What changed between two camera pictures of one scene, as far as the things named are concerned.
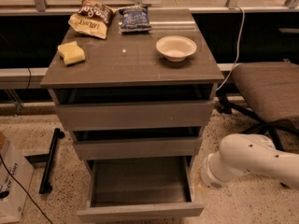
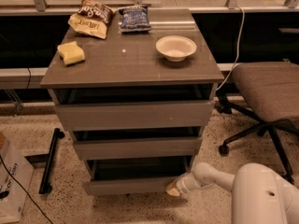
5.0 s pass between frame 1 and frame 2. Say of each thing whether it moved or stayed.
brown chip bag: stayed
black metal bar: stayed
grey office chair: stayed
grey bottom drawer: moved
